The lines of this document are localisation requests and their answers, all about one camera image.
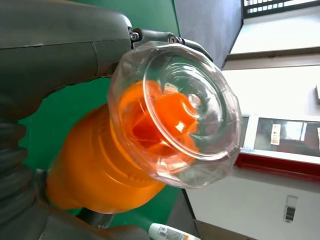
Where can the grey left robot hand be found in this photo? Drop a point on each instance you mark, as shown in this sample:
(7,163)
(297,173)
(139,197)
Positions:
(50,43)

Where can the orange bottle with clear cap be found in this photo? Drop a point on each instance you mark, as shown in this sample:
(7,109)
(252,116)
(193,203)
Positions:
(87,165)

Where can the white bottle with yellow cap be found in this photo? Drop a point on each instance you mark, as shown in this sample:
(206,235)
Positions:
(170,233)

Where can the dark window grille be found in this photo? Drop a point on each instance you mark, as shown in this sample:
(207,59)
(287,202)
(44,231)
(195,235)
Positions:
(275,7)

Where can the wall outlet plate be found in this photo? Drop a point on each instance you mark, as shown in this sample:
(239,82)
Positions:
(290,208)

